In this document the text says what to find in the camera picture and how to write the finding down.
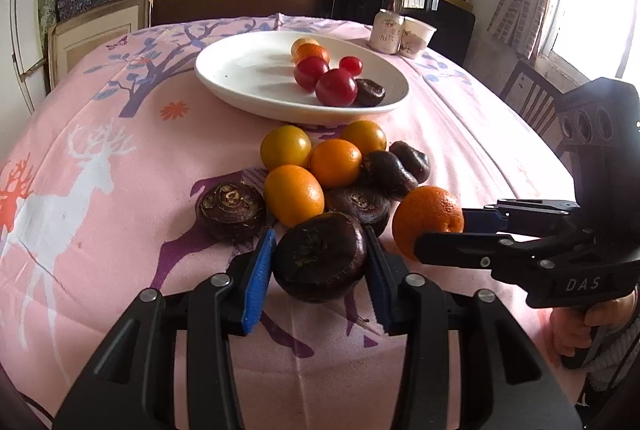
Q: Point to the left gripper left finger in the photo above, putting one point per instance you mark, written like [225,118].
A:
[128,383]

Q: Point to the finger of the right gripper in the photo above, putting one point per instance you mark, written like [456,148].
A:
[488,251]
[519,216]

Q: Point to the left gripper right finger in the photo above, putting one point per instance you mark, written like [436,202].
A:
[505,382]

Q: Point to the large orange tangerine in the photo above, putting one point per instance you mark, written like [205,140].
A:
[426,209]

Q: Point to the large dark water chestnut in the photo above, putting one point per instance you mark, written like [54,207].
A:
[321,259]

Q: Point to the large red plum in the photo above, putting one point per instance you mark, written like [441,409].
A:
[336,88]

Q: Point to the yellow-green round fruit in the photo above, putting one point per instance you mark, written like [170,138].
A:
[285,145]

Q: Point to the person's right hand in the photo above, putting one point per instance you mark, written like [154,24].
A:
[571,329]

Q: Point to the wooden chair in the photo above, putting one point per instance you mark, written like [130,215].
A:
[532,96]

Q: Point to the yellow-orange round fruit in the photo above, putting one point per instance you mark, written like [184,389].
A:
[366,135]

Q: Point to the yellow-orange oval fruit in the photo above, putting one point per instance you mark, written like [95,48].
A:
[293,195]

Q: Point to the white paper cup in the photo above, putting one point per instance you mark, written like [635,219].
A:
[415,37]

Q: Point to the ribbed dark water chestnut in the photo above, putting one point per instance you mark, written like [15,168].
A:
[232,212]

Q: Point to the small red cherry tomato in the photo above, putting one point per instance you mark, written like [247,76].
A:
[353,65]

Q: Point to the white beverage can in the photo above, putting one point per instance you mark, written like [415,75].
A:
[386,32]

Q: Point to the dark red plum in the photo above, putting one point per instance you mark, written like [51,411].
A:
[309,71]

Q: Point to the small mandarin orange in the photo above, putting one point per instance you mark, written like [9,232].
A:
[309,50]

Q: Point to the pale yellow fruit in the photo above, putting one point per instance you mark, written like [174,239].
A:
[301,42]

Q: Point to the white oval plate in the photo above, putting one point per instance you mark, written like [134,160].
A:
[254,72]

